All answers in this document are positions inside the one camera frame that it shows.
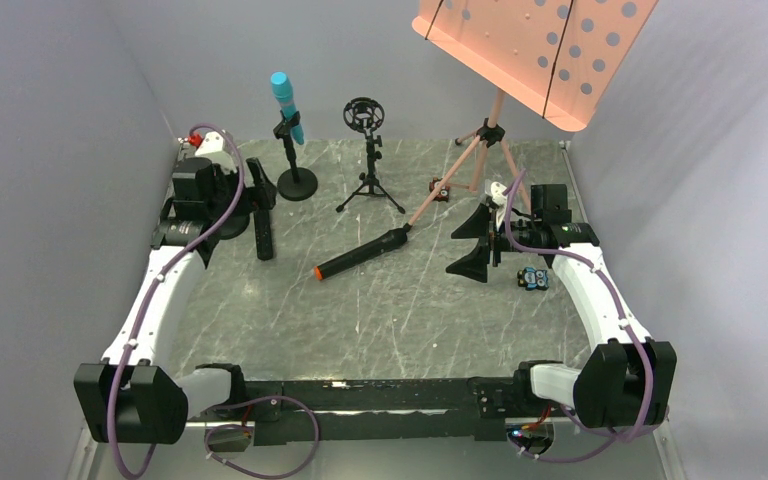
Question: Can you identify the black small desk mic stand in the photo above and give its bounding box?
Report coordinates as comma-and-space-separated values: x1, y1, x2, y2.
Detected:
215, 198, 251, 240

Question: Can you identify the black clip desk mic stand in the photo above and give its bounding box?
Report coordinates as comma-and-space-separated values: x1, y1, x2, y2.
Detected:
273, 112, 318, 202

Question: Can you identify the black microphone orange end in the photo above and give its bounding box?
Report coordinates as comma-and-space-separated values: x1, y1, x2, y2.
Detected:
314, 223, 412, 281

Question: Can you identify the blue microphone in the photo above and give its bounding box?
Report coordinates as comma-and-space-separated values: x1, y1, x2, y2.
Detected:
270, 71, 305, 145

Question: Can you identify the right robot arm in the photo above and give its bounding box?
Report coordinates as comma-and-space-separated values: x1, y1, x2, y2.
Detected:
446, 182, 677, 436

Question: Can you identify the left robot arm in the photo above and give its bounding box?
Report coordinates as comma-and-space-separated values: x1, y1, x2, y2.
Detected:
73, 157, 277, 444

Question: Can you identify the pink music stand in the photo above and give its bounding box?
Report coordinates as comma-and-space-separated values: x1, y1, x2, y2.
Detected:
407, 0, 661, 230

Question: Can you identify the black microphone silver grille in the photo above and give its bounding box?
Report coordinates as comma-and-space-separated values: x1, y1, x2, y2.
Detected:
253, 209, 275, 261

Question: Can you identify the red owl toy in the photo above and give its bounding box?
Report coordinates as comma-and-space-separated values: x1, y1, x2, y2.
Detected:
428, 177, 450, 202

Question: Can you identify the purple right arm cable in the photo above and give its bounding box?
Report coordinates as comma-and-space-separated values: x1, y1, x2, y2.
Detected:
501, 168, 670, 465

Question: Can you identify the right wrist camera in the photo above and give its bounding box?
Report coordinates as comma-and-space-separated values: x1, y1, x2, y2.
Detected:
481, 180, 513, 229

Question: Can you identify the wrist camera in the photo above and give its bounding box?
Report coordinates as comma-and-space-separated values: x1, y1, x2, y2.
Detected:
481, 180, 513, 229
194, 131, 239, 174

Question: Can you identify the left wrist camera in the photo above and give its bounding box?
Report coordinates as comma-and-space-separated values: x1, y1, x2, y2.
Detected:
194, 131, 239, 174

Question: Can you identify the black tripod shock mount stand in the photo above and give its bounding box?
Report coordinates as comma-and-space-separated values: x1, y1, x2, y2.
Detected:
335, 97, 406, 214

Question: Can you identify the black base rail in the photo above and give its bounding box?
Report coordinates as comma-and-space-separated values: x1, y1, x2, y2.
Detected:
196, 377, 549, 446

